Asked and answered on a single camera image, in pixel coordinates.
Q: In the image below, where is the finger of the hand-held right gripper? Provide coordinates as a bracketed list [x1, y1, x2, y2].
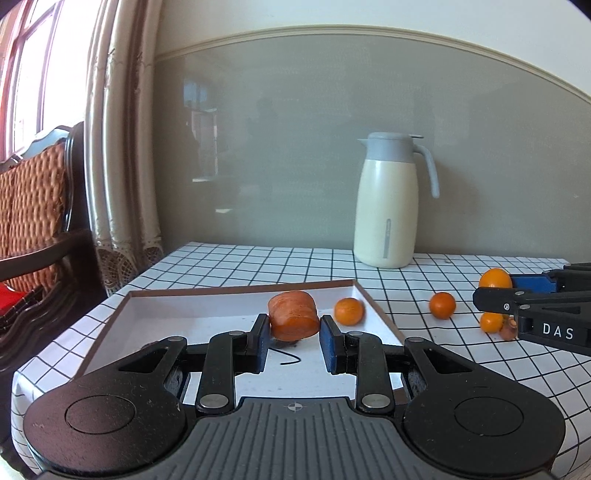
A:
[472, 287, 591, 319]
[510, 262, 591, 294]

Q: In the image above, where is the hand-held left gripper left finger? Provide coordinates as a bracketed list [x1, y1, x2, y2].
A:
[76, 314, 271, 414]

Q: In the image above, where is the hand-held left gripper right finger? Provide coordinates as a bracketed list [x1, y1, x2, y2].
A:
[320, 315, 513, 411]

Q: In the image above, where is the carrot piece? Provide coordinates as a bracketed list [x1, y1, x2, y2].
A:
[268, 291, 321, 343]

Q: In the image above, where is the large orange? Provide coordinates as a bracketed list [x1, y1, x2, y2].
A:
[429, 292, 457, 320]

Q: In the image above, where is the brown cardboard box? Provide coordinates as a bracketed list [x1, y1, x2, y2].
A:
[81, 278, 407, 384]

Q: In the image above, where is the checked white tablecloth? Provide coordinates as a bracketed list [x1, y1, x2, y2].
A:
[10, 242, 591, 472]

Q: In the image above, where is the cream thermos jug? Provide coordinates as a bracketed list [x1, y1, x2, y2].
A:
[353, 131, 440, 269]

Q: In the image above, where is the beige lace-trimmed curtain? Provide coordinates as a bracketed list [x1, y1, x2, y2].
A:
[83, 0, 164, 296]

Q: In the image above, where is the red cushion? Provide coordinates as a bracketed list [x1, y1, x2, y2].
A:
[0, 282, 44, 330]

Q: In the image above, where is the wooden sofa with orange cushions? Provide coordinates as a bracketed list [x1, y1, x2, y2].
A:
[0, 122, 100, 370]

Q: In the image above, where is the red-framed window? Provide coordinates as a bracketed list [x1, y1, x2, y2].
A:
[0, 0, 100, 160]

